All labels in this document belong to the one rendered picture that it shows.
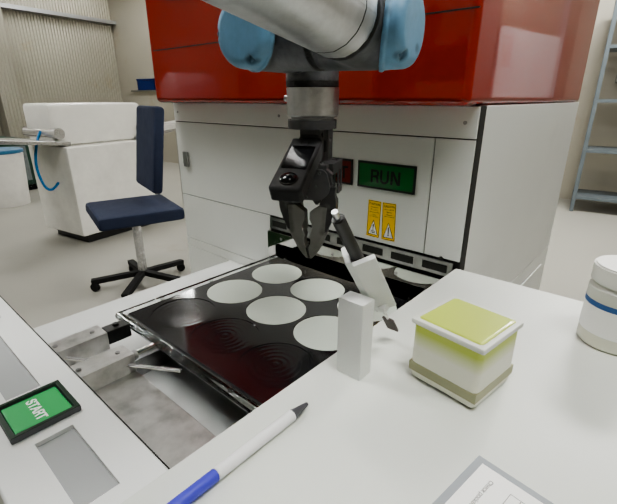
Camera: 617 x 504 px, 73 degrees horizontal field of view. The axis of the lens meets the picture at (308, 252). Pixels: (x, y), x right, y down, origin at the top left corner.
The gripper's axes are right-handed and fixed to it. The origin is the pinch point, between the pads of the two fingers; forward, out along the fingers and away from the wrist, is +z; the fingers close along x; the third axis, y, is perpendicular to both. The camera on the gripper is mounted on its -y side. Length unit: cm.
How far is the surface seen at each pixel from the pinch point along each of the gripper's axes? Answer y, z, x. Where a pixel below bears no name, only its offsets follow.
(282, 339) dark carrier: -10.1, 10.1, 0.7
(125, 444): -37.9, 4.1, 3.7
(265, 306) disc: -1.3, 10.2, 7.1
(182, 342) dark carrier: -15.3, 10.1, 14.1
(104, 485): -41.4, 4.5, 2.7
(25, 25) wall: 545, -137, 677
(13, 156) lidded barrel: 305, 42, 461
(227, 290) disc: 2.3, 10.2, 16.3
